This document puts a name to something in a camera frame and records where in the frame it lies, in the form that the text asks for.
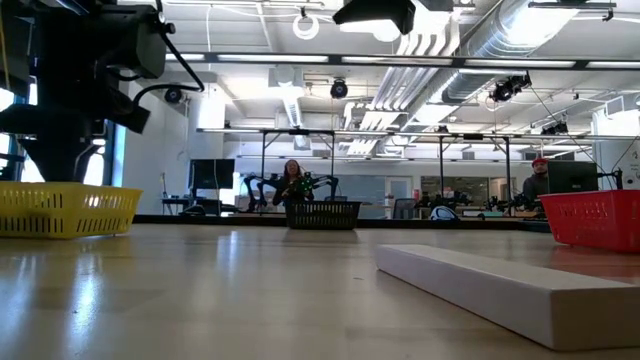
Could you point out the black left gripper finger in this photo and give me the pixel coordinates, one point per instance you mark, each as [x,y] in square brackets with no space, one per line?
[47,160]
[84,160]

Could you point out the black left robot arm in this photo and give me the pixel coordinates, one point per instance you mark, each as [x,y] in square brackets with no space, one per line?
[50,45]

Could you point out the black background robot arm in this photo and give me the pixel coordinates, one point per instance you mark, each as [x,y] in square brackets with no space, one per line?
[325,181]
[252,187]

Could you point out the yellow plastic basket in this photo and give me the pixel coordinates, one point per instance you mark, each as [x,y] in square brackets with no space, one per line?
[60,210]

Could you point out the dark background desk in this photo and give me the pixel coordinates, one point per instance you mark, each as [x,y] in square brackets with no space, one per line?
[200,205]

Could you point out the black computer monitor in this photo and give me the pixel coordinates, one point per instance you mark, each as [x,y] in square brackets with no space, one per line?
[571,176]
[212,174]

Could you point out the seated person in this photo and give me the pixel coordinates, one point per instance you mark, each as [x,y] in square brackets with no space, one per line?
[292,186]

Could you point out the black metal gantry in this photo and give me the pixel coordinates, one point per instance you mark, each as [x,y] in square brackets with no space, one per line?
[297,132]
[472,136]

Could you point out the black plastic basket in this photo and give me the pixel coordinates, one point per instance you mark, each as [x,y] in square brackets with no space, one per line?
[324,214]

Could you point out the overhead light bar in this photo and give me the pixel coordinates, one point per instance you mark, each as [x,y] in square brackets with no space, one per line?
[340,59]

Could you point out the grey office chair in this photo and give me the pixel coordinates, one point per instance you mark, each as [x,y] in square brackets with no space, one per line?
[404,208]

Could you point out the black and white helmet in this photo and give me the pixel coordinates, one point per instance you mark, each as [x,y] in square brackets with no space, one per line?
[443,213]

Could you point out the long wooden plank block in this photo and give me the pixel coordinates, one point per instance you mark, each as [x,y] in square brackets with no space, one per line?
[500,292]

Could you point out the person with red cap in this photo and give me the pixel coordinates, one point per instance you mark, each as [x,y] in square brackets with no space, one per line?
[536,182]

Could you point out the red plastic basket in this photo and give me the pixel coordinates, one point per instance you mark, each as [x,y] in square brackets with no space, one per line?
[595,220]

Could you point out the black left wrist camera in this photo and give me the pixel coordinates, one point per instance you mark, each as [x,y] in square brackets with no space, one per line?
[135,40]

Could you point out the black overhead camera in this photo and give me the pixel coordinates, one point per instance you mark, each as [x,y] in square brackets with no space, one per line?
[375,15]

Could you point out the black ceiling camera cluster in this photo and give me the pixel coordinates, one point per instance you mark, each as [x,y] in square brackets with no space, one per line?
[510,87]
[555,128]

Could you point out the silver ceiling duct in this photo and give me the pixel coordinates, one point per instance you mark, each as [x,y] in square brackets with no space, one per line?
[500,40]

